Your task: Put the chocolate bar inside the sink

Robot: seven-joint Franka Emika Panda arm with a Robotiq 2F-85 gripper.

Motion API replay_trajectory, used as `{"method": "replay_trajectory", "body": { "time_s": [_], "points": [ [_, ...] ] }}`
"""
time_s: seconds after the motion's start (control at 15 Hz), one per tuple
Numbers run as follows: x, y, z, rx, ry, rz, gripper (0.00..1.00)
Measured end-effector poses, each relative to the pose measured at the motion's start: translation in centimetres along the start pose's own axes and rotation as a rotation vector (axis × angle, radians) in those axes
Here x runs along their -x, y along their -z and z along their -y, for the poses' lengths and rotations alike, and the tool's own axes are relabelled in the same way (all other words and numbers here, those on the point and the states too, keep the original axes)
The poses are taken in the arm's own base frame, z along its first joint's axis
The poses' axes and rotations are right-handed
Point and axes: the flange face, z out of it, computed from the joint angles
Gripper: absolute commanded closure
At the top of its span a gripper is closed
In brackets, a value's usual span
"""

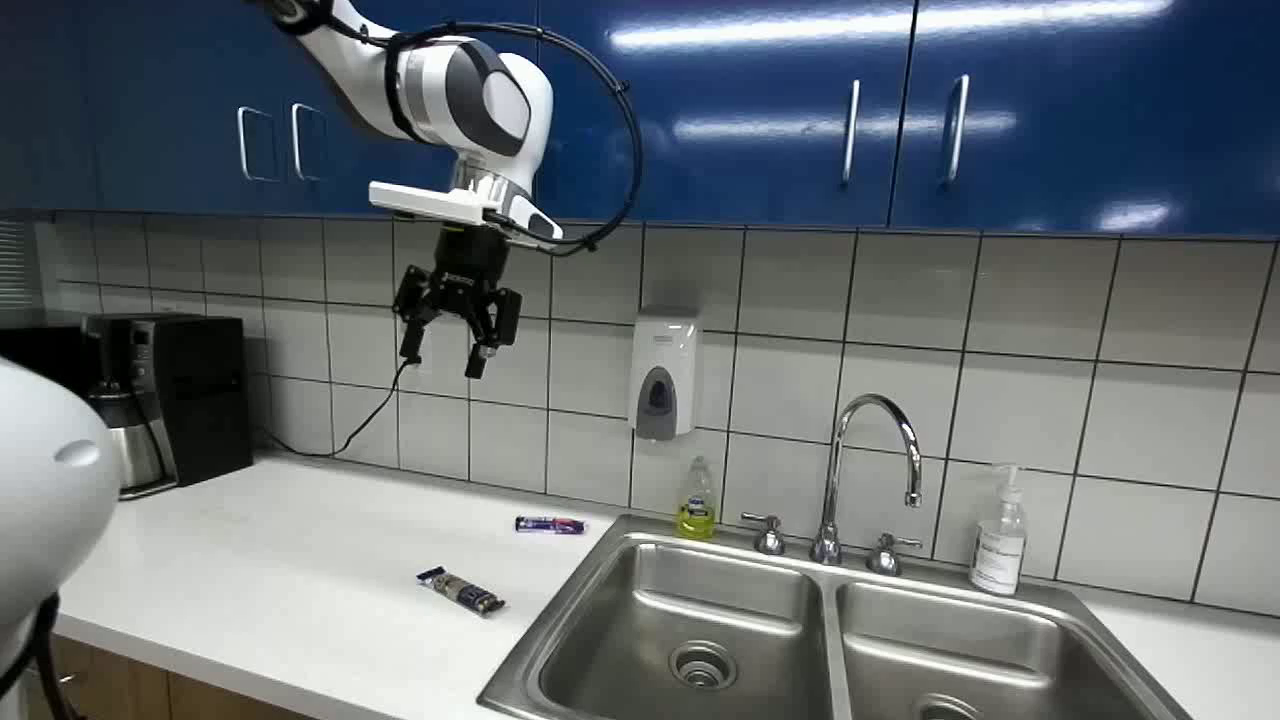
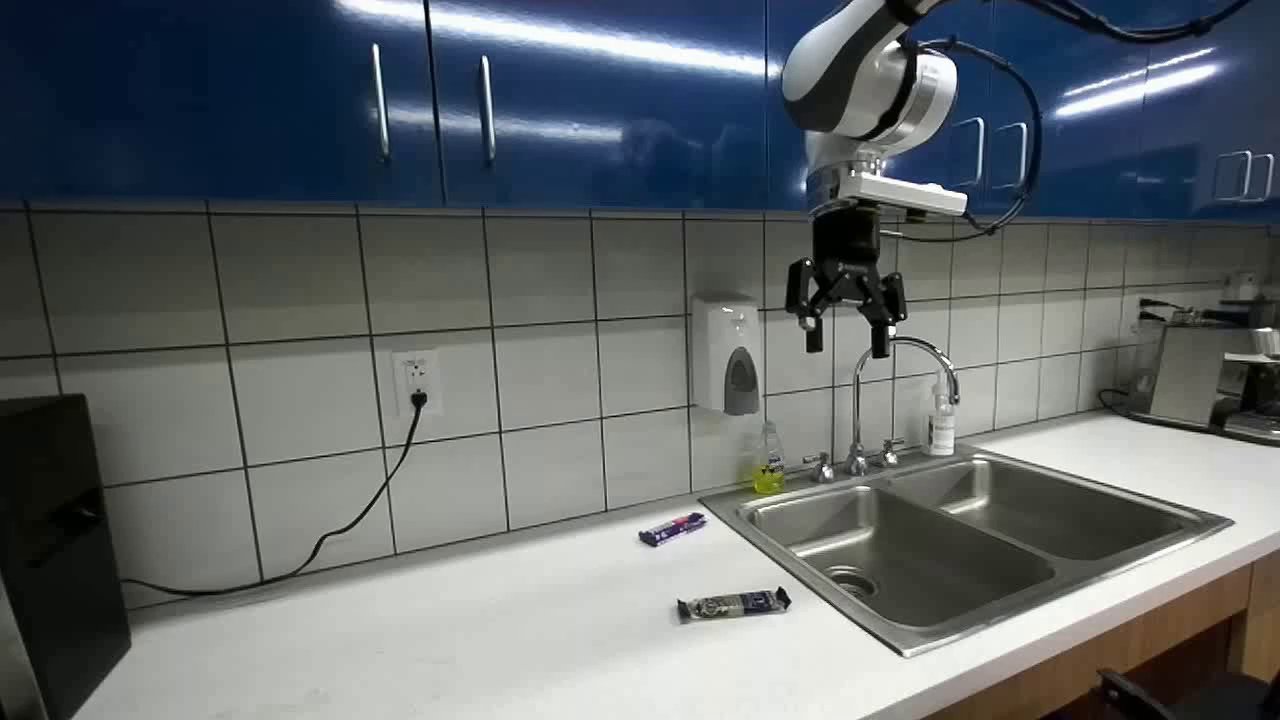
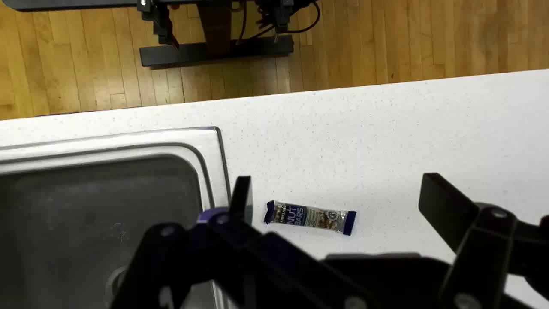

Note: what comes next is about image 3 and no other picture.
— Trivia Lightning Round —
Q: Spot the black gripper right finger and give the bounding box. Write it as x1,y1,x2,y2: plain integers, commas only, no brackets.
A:
418,172,549,309

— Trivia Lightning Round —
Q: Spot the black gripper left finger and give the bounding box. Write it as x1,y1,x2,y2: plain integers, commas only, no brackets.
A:
110,175,368,309

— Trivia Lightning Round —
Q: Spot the blue nut bar wrapper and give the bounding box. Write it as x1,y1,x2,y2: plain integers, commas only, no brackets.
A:
263,199,359,237

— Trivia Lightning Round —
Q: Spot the stainless steel double sink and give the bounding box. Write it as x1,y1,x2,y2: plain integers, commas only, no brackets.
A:
0,125,234,309

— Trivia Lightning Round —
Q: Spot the black stand base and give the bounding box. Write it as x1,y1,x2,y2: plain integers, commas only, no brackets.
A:
136,0,297,70

